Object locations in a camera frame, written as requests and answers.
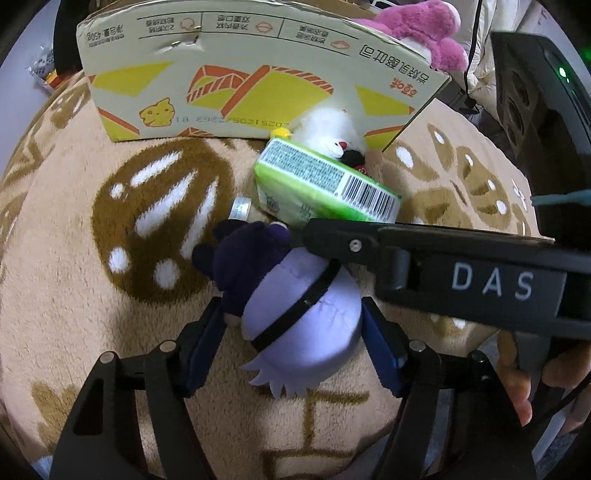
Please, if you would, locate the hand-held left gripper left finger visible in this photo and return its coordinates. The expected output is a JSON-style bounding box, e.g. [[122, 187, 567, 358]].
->
[[55, 300, 227, 480]]

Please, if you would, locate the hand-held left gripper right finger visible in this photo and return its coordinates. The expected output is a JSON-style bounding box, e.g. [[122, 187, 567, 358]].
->
[[360, 298, 536, 480]]

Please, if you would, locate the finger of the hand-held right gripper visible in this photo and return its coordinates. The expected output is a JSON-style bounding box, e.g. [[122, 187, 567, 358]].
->
[[302, 218, 416, 296]]

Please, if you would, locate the green tissue pack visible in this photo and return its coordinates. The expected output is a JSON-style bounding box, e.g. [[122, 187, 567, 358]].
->
[[254, 136, 402, 225]]

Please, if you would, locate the purple plush toy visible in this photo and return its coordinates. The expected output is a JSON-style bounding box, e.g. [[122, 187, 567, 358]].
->
[[191, 220, 364, 400]]

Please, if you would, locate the printed cardboard box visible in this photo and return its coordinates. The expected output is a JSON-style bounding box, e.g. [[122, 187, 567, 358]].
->
[[76, 0, 453, 153]]

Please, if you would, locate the pink plush toy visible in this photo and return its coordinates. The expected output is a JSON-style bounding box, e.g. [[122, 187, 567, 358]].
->
[[355, 0, 470, 73]]

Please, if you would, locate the person's right hand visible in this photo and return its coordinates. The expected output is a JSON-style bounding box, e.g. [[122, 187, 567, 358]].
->
[[501, 332, 591, 435]]

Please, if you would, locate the beige butterfly blanket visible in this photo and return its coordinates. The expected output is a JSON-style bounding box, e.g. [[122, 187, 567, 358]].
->
[[0, 69, 559, 480]]

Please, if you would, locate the clear tape roll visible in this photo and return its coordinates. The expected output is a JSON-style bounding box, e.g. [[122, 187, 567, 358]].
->
[[228, 196, 253, 223]]

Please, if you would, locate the white plush toy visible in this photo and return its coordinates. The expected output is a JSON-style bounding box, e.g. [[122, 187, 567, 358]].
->
[[292, 107, 371, 175]]

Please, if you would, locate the plastic bag of toys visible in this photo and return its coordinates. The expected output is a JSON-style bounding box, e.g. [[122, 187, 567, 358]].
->
[[28, 44, 86, 94]]

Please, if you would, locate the teal cable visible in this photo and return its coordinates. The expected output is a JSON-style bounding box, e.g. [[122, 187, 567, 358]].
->
[[531, 191, 591, 207]]

